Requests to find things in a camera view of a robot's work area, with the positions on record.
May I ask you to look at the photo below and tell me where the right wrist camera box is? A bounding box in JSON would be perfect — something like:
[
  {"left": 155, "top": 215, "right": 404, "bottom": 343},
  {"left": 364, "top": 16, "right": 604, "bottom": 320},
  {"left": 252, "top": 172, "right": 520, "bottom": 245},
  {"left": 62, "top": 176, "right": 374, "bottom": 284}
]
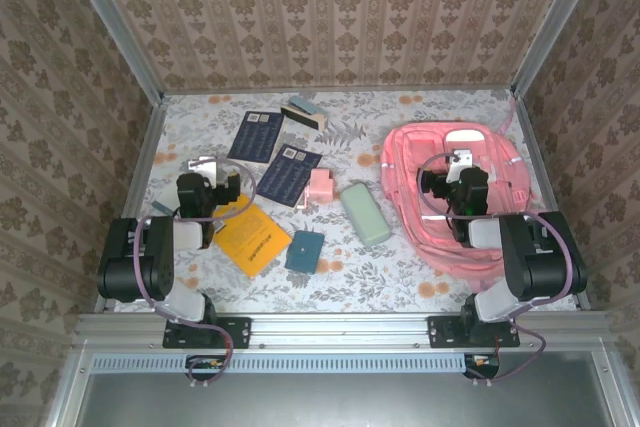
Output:
[{"left": 446, "top": 146, "right": 474, "bottom": 184}]

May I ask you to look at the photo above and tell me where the aluminium rear rail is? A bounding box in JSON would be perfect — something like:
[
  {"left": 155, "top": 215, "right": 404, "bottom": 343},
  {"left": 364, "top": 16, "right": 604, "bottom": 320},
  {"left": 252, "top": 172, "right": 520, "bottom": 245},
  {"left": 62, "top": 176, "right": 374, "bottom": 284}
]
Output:
[{"left": 162, "top": 84, "right": 516, "bottom": 97}]

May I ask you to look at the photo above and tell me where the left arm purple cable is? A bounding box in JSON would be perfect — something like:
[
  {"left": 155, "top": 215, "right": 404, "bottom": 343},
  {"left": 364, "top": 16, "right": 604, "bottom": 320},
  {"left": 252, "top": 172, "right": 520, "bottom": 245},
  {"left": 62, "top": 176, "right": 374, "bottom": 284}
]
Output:
[{"left": 132, "top": 156, "right": 259, "bottom": 388}]

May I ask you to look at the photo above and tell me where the navy blue booklet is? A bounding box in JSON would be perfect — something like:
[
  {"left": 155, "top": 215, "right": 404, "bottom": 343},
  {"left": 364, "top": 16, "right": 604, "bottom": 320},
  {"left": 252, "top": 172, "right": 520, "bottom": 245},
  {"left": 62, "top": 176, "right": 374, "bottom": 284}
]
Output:
[
  {"left": 227, "top": 110, "right": 286, "bottom": 166},
  {"left": 255, "top": 143, "right": 324, "bottom": 209}
]

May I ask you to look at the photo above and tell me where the floral table cloth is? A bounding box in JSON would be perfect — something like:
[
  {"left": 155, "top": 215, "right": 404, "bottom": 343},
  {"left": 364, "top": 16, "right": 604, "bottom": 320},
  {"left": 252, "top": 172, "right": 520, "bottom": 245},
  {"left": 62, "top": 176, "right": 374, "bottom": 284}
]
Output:
[{"left": 113, "top": 89, "right": 584, "bottom": 313}]

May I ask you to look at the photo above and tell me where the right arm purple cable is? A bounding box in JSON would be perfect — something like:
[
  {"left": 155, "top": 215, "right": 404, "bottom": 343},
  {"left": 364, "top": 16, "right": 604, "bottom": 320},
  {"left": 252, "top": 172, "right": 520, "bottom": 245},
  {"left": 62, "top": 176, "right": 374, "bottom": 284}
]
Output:
[{"left": 417, "top": 152, "right": 574, "bottom": 388}]

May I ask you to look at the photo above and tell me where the aluminium corner post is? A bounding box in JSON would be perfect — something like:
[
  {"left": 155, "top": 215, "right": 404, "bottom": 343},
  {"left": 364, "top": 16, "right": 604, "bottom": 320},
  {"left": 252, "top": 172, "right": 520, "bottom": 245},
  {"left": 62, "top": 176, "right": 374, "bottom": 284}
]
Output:
[
  {"left": 57, "top": 0, "right": 167, "bottom": 104},
  {"left": 511, "top": 0, "right": 610, "bottom": 98}
]

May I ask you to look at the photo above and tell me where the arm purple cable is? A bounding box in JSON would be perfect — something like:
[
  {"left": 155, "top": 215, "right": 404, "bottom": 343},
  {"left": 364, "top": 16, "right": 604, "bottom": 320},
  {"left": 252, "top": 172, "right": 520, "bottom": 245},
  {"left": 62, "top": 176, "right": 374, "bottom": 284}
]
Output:
[
  {"left": 132, "top": 156, "right": 259, "bottom": 388},
  {"left": 417, "top": 152, "right": 574, "bottom": 388}
]

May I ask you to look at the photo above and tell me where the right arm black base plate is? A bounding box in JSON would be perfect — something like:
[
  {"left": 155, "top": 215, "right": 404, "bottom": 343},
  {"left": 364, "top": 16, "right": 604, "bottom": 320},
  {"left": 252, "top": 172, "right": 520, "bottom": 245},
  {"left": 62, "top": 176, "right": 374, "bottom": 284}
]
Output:
[{"left": 427, "top": 315, "right": 521, "bottom": 349}]

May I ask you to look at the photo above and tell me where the grey slotted cable duct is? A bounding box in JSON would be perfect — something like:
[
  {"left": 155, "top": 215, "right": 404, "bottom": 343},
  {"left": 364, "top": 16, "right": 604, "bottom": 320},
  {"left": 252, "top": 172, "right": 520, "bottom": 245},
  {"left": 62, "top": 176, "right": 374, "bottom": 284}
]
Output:
[{"left": 92, "top": 352, "right": 501, "bottom": 374}]

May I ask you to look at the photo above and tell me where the teal snap wallet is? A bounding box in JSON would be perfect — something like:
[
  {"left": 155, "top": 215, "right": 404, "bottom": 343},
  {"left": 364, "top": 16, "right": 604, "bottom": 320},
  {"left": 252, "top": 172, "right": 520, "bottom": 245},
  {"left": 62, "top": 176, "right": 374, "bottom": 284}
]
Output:
[{"left": 283, "top": 229, "right": 326, "bottom": 276}]

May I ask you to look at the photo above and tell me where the grey metal panel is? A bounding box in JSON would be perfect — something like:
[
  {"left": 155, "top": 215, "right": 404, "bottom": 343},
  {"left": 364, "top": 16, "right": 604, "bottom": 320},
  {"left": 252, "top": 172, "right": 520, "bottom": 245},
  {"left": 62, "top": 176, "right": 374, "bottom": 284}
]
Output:
[{"left": 74, "top": 351, "right": 616, "bottom": 427}]

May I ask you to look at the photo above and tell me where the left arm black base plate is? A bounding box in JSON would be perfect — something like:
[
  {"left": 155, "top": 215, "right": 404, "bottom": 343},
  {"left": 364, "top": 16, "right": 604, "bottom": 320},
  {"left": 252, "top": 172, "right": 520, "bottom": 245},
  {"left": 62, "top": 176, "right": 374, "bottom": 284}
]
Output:
[{"left": 162, "top": 315, "right": 252, "bottom": 350}]

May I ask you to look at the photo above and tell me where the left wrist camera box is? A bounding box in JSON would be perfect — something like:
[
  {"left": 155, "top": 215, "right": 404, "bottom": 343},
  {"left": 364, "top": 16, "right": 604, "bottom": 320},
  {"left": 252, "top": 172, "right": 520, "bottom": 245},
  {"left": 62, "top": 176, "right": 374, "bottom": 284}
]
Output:
[{"left": 188, "top": 156, "right": 221, "bottom": 186}]

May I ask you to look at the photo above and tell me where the light green pencil case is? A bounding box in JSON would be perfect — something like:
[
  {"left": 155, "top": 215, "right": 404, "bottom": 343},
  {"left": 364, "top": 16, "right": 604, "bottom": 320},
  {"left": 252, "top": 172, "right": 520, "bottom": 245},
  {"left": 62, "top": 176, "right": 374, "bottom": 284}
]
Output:
[{"left": 339, "top": 182, "right": 393, "bottom": 248}]

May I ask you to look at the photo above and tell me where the aluminium mounting rail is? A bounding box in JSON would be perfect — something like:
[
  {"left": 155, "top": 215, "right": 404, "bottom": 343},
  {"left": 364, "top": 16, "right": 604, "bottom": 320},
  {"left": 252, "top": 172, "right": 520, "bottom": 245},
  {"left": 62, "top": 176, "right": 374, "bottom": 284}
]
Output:
[{"left": 74, "top": 311, "right": 614, "bottom": 348}]

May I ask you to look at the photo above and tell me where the pink pencil sharpener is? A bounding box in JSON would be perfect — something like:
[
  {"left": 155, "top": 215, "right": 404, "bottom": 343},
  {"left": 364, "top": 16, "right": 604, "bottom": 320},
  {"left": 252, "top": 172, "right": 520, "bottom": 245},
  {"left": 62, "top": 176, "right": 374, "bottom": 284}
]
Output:
[{"left": 295, "top": 168, "right": 335, "bottom": 212}]

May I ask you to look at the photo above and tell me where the black cable socket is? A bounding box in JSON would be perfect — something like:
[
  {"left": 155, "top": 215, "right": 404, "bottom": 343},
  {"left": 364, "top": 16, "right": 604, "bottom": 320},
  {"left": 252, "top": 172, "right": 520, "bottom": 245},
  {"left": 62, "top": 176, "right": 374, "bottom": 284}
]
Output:
[
  {"left": 463, "top": 352, "right": 501, "bottom": 381},
  {"left": 185, "top": 354, "right": 227, "bottom": 382}
]

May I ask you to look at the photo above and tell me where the pink student backpack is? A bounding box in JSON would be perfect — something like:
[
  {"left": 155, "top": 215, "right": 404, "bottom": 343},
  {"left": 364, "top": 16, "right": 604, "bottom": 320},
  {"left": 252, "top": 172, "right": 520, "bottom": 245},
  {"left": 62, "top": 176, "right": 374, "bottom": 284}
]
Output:
[{"left": 379, "top": 96, "right": 547, "bottom": 281}]

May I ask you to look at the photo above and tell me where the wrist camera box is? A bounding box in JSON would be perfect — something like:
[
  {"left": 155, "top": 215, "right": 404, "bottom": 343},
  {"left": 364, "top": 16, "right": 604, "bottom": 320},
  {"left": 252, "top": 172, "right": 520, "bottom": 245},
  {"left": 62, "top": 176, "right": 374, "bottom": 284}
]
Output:
[
  {"left": 188, "top": 156, "right": 221, "bottom": 186},
  {"left": 446, "top": 146, "right": 474, "bottom": 184}
]

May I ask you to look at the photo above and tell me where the aluminium side rail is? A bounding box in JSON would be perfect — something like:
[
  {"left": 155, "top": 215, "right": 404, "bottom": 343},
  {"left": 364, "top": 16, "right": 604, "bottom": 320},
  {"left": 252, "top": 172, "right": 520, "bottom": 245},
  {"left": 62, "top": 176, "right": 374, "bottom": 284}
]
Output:
[
  {"left": 94, "top": 95, "right": 169, "bottom": 313},
  {"left": 512, "top": 92, "right": 592, "bottom": 311}
]

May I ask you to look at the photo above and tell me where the blackboard eraser teal black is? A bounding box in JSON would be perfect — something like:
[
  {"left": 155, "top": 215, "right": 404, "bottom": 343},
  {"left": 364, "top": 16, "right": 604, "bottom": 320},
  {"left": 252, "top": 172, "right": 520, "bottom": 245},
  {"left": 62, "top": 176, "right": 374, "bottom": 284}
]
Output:
[{"left": 279, "top": 95, "right": 330, "bottom": 132}]

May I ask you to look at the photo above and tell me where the yellow booklet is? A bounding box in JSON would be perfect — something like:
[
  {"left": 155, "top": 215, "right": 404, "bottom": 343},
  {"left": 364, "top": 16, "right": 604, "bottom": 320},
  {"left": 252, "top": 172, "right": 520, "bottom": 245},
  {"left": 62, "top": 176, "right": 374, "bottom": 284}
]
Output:
[{"left": 212, "top": 192, "right": 294, "bottom": 279}]

